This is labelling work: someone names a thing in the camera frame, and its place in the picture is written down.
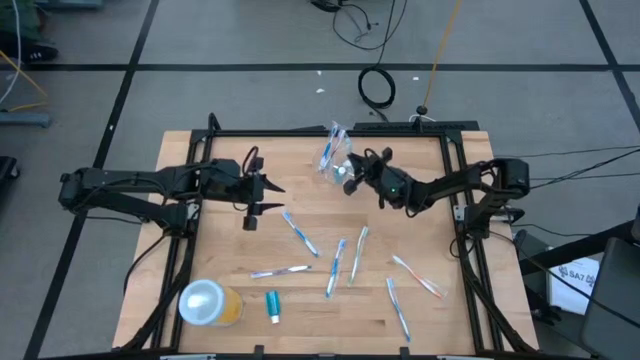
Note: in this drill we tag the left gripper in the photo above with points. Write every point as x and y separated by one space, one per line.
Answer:
235 182

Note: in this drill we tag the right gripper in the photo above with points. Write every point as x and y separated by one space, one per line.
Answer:
392 187

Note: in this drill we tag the teal mouthwash bottle white cap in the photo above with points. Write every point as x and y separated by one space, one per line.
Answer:
272 304
341 171

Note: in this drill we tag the blue toothbrush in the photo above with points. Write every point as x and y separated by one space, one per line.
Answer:
398 310
335 269
300 234
342 142
327 152

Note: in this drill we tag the green toothbrush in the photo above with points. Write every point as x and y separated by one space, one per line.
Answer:
358 256

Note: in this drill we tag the orange toothbrush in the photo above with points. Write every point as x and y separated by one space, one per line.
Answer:
419 277

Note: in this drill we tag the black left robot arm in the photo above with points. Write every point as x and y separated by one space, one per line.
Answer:
130 177

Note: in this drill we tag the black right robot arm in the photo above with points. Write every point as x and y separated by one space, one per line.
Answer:
450 185

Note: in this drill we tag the clear acrylic organizer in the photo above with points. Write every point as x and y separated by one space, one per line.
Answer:
325 172

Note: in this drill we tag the yellow cup with white lid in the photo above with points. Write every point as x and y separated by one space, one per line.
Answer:
205 302

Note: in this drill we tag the black power adapter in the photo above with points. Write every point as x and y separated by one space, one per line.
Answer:
325 5

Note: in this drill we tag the silver metal bar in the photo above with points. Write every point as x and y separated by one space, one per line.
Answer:
187 357
457 358

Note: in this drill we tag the black equipment stand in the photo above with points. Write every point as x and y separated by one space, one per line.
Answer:
575 248

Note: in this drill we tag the white printed paper sheet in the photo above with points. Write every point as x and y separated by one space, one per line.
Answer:
570 290

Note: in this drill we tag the black caster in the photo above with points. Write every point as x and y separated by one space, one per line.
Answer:
6 170

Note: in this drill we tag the person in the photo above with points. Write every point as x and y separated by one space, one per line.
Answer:
35 51

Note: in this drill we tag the black office chair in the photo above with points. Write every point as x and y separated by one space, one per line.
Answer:
615 310

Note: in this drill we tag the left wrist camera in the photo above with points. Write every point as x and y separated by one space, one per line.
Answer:
258 164

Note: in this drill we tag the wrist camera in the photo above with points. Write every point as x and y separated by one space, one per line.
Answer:
258 164
386 154

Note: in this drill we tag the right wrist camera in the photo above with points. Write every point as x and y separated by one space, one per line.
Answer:
386 154

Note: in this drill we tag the black aluminium table frame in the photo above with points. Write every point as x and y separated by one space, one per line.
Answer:
250 133

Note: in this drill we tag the blue-grey base plate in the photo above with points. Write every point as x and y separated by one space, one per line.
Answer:
70 4
25 120

